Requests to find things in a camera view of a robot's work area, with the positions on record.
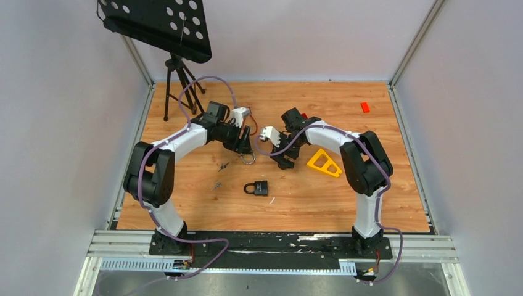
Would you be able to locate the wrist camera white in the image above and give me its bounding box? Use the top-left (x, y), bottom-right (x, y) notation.
top-left (259, 126), bottom-right (281, 147)
top-left (228, 107), bottom-right (251, 128)

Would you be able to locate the slotted cable duct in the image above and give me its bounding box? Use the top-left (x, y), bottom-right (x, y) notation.
top-left (100, 258), bottom-right (358, 275)

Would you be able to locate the brass padlock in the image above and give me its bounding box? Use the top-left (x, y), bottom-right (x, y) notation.
top-left (239, 152), bottom-right (256, 165)

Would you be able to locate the black music stand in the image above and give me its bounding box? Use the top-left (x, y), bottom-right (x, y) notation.
top-left (97, 0), bottom-right (212, 115)

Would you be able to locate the small silver key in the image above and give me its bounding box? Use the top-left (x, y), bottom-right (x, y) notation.
top-left (212, 182), bottom-right (222, 191)
top-left (218, 162), bottom-right (229, 172)

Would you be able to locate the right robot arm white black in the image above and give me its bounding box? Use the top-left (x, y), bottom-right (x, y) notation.
top-left (260, 108), bottom-right (393, 258)

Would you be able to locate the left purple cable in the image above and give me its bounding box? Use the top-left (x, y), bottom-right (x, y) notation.
top-left (94, 76), bottom-right (239, 287)

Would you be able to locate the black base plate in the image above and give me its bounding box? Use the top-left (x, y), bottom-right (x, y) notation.
top-left (148, 231), bottom-right (393, 270)

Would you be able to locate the red cable lock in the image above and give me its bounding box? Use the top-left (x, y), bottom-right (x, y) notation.
top-left (250, 115), bottom-right (258, 136)

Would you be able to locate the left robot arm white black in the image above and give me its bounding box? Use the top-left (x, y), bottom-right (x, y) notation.
top-left (123, 101), bottom-right (253, 255)

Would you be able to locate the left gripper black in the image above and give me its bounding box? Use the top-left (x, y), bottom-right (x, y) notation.
top-left (218, 120), bottom-right (254, 155)

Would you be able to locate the purple cable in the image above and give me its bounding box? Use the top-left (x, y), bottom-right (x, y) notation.
top-left (94, 76), bottom-right (239, 287)
top-left (253, 124), bottom-right (405, 286)

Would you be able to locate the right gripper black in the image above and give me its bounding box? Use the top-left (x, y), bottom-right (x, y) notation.
top-left (270, 131), bottom-right (305, 170)

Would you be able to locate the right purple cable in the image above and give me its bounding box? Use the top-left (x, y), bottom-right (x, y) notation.
top-left (253, 124), bottom-right (405, 286)

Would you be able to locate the black padlock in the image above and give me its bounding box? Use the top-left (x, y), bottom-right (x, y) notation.
top-left (243, 180), bottom-right (268, 197)

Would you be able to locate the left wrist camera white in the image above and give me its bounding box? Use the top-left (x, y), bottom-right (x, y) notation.
top-left (228, 107), bottom-right (251, 128)

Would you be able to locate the yellow triangular plastic piece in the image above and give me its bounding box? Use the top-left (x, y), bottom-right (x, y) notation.
top-left (306, 149), bottom-right (342, 178)

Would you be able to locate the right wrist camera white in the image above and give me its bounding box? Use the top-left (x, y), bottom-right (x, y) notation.
top-left (259, 126), bottom-right (281, 147)

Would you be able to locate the small red block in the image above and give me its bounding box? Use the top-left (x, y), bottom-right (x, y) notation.
top-left (361, 102), bottom-right (371, 113)

